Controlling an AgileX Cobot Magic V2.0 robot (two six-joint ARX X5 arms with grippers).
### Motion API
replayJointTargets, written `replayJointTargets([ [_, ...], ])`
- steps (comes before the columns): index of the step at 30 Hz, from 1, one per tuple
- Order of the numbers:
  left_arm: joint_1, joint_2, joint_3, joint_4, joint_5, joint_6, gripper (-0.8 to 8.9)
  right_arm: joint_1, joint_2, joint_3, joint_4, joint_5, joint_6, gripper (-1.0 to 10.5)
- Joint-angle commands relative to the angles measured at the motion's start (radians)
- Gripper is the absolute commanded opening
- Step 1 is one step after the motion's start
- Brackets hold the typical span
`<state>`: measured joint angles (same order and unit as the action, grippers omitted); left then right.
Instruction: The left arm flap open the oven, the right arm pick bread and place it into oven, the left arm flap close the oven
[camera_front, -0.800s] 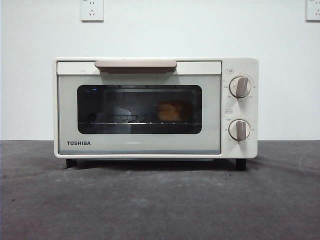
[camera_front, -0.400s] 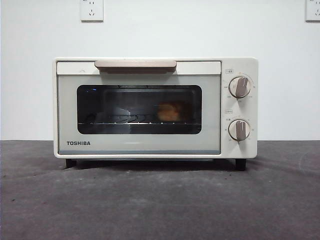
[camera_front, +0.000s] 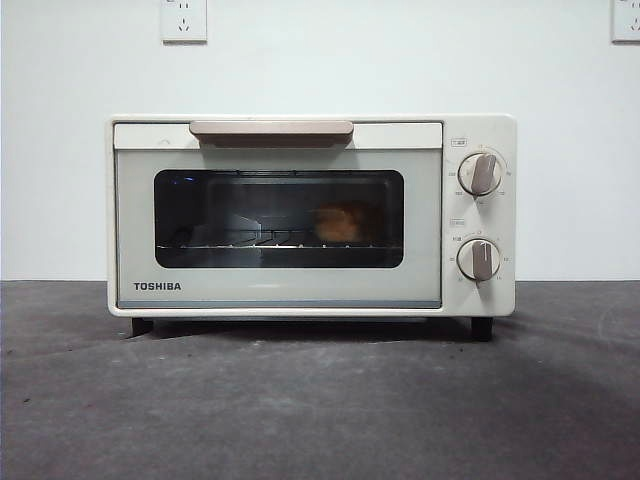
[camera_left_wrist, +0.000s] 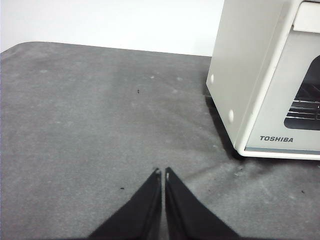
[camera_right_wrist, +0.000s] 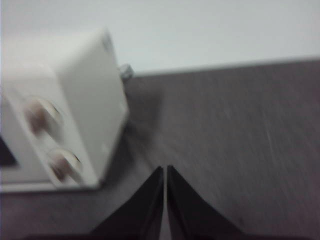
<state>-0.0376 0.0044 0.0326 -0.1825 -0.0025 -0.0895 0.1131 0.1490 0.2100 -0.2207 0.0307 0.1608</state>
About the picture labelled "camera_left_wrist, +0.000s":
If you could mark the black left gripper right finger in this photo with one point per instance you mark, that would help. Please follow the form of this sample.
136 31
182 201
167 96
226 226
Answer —
190 215

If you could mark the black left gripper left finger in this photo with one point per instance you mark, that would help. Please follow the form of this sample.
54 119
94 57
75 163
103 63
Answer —
140 215

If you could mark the white Toshiba toaster oven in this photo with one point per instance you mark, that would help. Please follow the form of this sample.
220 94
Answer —
245 75

